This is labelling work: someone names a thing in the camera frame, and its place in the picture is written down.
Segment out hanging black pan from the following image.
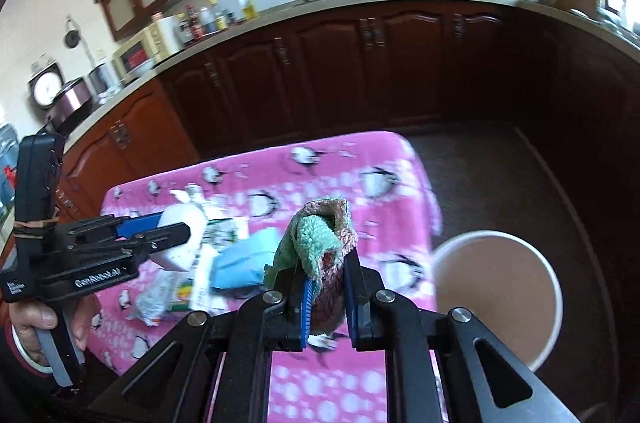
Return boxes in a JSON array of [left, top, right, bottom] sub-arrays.
[[62, 18, 84, 50]]

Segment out row of condiment bottles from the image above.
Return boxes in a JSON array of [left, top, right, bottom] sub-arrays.
[[175, 0, 240, 46]]

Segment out person's left hand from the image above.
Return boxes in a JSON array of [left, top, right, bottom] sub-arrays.
[[7, 293, 103, 376]]

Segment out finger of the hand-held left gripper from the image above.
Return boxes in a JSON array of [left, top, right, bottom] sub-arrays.
[[70, 223, 192, 263], [62, 212, 165, 240]]

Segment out silver rice cooker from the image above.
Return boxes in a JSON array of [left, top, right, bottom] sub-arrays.
[[27, 62, 97, 132]]

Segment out white green paper wrapper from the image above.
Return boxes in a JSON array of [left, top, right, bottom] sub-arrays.
[[202, 203, 251, 255]]

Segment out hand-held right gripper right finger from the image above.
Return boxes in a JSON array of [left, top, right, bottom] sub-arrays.
[[342, 250, 581, 423]]

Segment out pink penguin blanket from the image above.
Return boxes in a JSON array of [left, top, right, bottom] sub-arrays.
[[97, 130, 443, 423]]

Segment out steel kettle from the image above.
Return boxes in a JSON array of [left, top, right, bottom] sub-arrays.
[[86, 64, 121, 104]]

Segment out blue plastic container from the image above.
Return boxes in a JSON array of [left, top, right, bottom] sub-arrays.
[[0, 123, 22, 210]]

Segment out white plastic bag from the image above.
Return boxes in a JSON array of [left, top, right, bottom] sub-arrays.
[[150, 185, 211, 275]]

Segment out blue tissue packet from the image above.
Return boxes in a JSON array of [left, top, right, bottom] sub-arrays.
[[210, 229, 281, 292]]

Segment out white waste bin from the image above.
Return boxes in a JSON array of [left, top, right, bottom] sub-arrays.
[[431, 229, 565, 374]]

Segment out dark wooden base cabinets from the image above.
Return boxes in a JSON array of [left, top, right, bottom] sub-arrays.
[[54, 0, 640, 229]]

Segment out yellow green wrapper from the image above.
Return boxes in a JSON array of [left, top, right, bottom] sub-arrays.
[[125, 270, 193, 327]]

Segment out green and pink cloth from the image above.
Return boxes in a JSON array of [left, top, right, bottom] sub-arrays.
[[262, 197, 360, 339]]

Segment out cream microwave oven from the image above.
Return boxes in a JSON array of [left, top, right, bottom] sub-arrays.
[[112, 25, 184, 80]]

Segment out white printed wrapper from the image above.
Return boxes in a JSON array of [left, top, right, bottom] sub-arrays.
[[187, 248, 222, 312]]

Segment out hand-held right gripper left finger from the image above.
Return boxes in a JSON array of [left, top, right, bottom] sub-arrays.
[[92, 262, 321, 423]]

